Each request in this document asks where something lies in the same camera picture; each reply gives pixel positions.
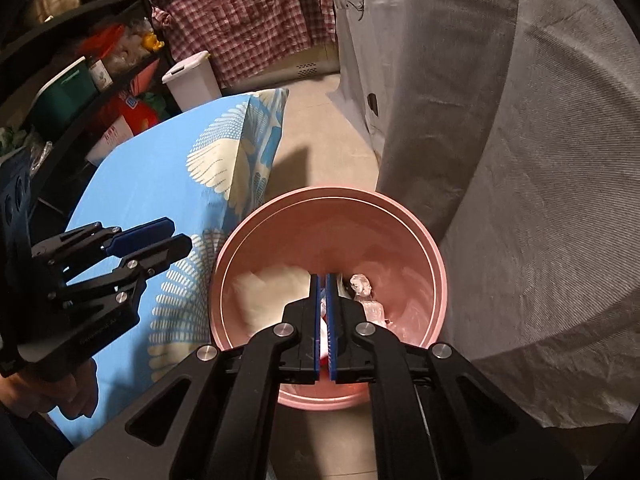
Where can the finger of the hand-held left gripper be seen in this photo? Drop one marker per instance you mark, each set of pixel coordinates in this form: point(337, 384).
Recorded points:
point(140, 237)
point(165, 255)

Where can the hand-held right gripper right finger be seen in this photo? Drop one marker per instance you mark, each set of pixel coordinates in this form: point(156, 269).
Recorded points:
point(332, 340)

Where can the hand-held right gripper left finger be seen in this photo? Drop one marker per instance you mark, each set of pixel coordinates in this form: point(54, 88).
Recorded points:
point(315, 340)

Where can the red white crushed carton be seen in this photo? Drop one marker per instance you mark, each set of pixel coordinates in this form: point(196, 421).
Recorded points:
point(325, 340)

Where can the clear plastic bag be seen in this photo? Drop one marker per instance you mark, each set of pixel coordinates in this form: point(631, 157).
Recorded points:
point(367, 300)

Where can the beige paper package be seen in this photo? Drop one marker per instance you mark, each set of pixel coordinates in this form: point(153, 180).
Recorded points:
point(270, 300)

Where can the pink plastic bin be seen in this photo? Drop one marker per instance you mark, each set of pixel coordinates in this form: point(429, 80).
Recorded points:
point(380, 240)

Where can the person's left hand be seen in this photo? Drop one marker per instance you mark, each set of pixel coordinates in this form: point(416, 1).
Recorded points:
point(80, 390)

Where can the white carton with red print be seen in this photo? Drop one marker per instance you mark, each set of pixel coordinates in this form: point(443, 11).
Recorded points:
point(111, 140)

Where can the red shopping bag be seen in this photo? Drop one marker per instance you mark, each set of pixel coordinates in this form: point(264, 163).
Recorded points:
point(130, 115)

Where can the blue patterned tablecloth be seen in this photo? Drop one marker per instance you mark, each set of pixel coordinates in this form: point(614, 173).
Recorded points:
point(200, 125)

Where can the white lidded bin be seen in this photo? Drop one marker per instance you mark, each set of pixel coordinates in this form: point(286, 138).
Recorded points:
point(192, 82)

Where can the green storage box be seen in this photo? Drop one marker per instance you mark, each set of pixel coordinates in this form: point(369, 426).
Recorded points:
point(65, 90)

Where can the white labelled jar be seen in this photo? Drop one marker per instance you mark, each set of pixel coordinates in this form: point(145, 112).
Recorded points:
point(100, 76)

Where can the yellow toy figure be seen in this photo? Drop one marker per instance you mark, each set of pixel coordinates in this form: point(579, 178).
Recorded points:
point(152, 42)

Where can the black shelf rack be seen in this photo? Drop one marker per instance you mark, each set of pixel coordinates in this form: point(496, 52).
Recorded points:
point(70, 17)

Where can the steel cabinet vent panel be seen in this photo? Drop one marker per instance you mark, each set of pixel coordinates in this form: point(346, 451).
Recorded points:
point(312, 65)

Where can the red plaid shirt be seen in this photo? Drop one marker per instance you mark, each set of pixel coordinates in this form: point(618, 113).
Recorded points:
point(250, 20)

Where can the grey non-woven sheet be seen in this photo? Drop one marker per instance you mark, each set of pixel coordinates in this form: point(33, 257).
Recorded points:
point(525, 185)

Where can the grey deer print cloth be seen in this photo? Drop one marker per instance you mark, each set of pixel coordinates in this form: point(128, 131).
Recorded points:
point(370, 60)

